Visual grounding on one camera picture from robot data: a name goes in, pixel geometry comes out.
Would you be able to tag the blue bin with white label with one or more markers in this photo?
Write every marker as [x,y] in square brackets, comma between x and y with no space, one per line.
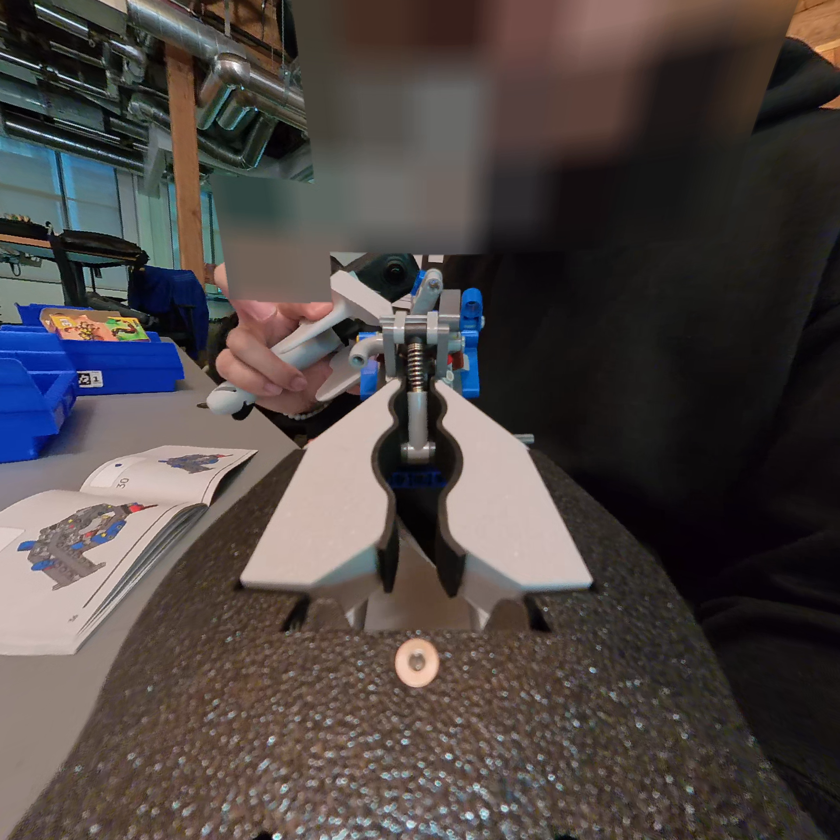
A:
[131,367]

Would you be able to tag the person's right hand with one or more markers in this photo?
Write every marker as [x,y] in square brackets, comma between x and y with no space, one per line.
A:
[249,348]

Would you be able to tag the lego instruction booklet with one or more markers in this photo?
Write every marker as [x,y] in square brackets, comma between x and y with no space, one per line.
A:
[98,558]

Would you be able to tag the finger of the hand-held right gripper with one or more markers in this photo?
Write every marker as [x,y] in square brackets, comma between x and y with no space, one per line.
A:
[364,298]

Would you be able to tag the person's black clothed body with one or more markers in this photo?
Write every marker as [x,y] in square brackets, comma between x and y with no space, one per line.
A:
[689,459]

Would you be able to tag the colourful packet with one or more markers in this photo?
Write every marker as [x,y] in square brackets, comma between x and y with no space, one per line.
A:
[95,326]

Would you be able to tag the blue grey lego model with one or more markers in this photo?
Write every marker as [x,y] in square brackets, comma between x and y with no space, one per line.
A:
[420,354]

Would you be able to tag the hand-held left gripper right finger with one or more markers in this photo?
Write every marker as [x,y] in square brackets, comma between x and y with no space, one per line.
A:
[518,525]

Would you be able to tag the silver ventilation duct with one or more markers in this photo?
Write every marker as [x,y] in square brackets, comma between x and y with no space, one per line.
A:
[223,72]

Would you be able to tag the wooden post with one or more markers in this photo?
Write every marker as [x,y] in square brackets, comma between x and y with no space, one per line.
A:
[187,164]

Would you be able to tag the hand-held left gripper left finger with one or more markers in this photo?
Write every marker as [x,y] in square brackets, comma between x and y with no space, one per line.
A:
[315,525]

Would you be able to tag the wooden standing desk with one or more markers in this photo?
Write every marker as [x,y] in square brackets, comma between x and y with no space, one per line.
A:
[23,239]

